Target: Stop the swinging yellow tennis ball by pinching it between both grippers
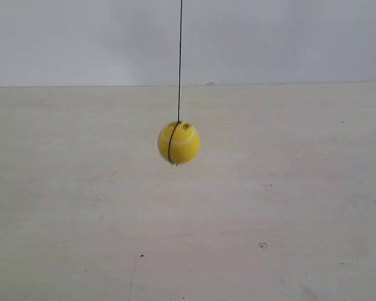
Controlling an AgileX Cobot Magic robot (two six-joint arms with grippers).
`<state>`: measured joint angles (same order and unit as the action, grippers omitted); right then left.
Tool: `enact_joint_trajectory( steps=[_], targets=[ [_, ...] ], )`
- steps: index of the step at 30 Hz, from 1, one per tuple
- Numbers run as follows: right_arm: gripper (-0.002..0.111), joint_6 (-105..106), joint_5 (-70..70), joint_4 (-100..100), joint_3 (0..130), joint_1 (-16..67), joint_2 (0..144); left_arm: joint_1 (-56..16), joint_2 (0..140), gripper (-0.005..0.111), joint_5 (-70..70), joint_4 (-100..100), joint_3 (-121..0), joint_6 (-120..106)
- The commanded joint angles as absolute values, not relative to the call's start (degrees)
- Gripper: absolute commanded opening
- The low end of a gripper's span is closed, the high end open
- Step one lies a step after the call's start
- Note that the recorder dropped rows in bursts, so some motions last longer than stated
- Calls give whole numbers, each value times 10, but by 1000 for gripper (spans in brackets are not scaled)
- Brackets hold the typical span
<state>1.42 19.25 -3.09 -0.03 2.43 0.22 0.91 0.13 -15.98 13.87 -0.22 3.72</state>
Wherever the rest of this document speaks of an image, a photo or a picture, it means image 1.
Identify yellow tennis ball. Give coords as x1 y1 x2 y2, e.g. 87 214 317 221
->
157 121 201 165

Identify black hanging string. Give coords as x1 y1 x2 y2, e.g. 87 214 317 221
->
167 0 185 164

